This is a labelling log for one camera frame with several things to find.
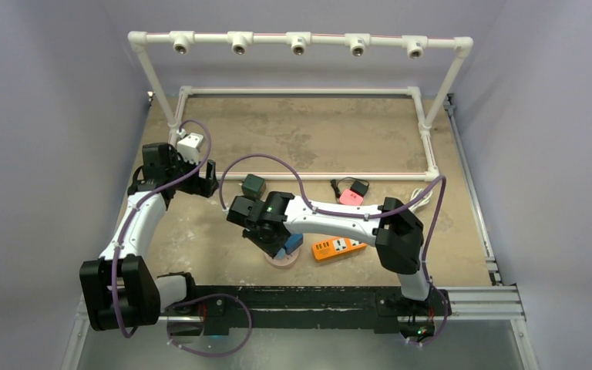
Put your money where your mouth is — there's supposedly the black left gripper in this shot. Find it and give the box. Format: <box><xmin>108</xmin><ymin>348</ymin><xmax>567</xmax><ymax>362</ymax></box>
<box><xmin>166</xmin><ymin>150</ymin><xmax>217</xmax><ymax>197</ymax></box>

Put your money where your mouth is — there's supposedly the blue cube socket adapter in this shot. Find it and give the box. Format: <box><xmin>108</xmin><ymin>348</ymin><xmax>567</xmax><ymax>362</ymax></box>
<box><xmin>274</xmin><ymin>234</ymin><xmax>304</xmax><ymax>260</ymax></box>

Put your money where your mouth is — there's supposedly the pink round socket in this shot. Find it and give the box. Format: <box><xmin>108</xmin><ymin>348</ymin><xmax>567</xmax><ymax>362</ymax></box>
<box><xmin>264</xmin><ymin>250</ymin><xmax>300</xmax><ymax>268</ymax></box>

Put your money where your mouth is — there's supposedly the dark green cube plug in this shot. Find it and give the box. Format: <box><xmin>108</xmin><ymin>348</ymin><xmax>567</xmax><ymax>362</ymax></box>
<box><xmin>241</xmin><ymin>173</ymin><xmax>266</xmax><ymax>199</ymax></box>

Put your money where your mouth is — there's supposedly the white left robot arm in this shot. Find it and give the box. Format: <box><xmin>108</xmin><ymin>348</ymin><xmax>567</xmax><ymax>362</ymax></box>
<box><xmin>79</xmin><ymin>133</ymin><xmax>219</xmax><ymax>337</ymax></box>

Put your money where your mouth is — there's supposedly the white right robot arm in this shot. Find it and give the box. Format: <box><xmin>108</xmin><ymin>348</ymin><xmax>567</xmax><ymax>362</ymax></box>
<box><xmin>227</xmin><ymin>191</ymin><xmax>432</xmax><ymax>314</ymax></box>

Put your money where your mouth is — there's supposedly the orange power strip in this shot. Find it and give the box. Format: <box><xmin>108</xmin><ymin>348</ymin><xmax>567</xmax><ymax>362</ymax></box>
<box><xmin>311</xmin><ymin>237</ymin><xmax>367</xmax><ymax>262</ymax></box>

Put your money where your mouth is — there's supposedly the pink small charger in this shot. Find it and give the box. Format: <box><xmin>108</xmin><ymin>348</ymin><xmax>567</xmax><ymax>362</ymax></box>
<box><xmin>338</xmin><ymin>189</ymin><xmax>364</xmax><ymax>206</ymax></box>

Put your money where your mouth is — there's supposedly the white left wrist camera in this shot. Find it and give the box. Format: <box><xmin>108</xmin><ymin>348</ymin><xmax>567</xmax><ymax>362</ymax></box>
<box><xmin>177</xmin><ymin>133</ymin><xmax>206</xmax><ymax>165</ymax></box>

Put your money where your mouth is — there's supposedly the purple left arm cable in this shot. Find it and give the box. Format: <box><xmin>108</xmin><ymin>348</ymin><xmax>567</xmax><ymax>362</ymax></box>
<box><xmin>111</xmin><ymin>119</ymin><xmax>213</xmax><ymax>339</ymax></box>

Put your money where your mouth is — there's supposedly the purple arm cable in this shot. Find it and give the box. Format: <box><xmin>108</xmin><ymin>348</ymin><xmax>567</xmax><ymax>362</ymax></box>
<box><xmin>111</xmin><ymin>119</ymin><xmax>213</xmax><ymax>339</ymax></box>
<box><xmin>218</xmin><ymin>153</ymin><xmax>448</xmax><ymax>287</ymax></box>

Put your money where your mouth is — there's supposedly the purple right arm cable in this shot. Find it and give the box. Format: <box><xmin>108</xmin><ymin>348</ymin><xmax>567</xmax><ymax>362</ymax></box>
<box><xmin>218</xmin><ymin>153</ymin><xmax>448</xmax><ymax>287</ymax></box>

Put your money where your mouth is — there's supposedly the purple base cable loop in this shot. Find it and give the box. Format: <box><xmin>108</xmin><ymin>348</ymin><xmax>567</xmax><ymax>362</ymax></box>
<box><xmin>166</xmin><ymin>293</ymin><xmax>254</xmax><ymax>358</ymax></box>

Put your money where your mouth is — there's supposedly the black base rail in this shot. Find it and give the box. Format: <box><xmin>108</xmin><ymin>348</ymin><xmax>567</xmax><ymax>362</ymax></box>
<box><xmin>191</xmin><ymin>285</ymin><xmax>452</xmax><ymax>338</ymax></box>

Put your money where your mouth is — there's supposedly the white power strip cord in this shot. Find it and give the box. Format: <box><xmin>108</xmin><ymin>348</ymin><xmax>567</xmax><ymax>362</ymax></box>
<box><xmin>408</xmin><ymin>187</ymin><xmax>435</xmax><ymax>213</ymax></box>

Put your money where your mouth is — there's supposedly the white PVC pipe frame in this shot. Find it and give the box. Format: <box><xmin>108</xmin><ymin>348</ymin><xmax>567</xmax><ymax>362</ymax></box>
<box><xmin>127</xmin><ymin>31</ymin><xmax>474</xmax><ymax>182</ymax></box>

